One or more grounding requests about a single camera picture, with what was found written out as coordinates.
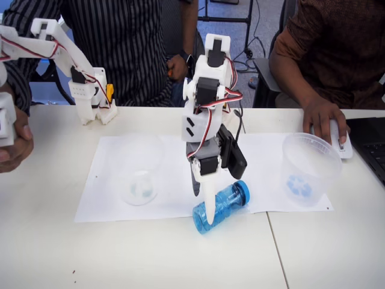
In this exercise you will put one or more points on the clear cup, blue recycling symbol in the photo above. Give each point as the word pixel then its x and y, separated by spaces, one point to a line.
pixel 309 168

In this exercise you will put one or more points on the white computer mouse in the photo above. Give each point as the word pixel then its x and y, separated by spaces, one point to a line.
pixel 344 150

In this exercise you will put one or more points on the black smartwatch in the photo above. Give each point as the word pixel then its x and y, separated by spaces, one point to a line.
pixel 188 58

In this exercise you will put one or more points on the clear cup, green symbol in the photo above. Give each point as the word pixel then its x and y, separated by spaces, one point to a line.
pixel 138 192

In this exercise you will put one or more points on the blue plastic bottle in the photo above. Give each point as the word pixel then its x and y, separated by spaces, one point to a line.
pixel 228 198

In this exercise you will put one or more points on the right hand of striped-shirt person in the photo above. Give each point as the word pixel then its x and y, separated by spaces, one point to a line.
pixel 21 150

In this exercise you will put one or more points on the black laptop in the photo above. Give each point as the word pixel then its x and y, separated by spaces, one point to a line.
pixel 370 141

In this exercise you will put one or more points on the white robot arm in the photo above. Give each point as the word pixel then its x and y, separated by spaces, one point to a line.
pixel 210 69

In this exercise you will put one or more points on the bare right forearm, brown-shirt person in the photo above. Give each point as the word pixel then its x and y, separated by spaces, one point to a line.
pixel 288 72

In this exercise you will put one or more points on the right hand of brown-shirt person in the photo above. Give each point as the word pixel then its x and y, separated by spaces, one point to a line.
pixel 322 114

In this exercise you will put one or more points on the grey office chair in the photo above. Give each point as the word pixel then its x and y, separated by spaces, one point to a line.
pixel 264 81

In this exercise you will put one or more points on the person in striped shirt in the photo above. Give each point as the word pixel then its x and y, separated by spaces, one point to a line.
pixel 120 45

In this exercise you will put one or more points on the bare left forearm, striped-shirt person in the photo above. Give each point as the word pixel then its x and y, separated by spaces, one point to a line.
pixel 189 30

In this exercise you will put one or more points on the person in brown shirt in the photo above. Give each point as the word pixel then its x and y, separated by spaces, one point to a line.
pixel 337 45

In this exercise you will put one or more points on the white paper sheet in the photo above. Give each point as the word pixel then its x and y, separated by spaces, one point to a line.
pixel 264 168
pixel 99 186

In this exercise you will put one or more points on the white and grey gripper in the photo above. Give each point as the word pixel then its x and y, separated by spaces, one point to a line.
pixel 207 165

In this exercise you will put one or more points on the left hand of striped-shirt person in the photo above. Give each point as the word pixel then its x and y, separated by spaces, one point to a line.
pixel 178 67

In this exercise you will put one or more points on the orange table clamp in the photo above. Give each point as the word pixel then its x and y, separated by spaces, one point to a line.
pixel 110 91

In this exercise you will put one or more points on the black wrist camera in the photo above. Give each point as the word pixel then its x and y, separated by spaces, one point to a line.
pixel 237 162

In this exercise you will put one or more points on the white leader arm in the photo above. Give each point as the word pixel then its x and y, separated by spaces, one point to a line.
pixel 75 60

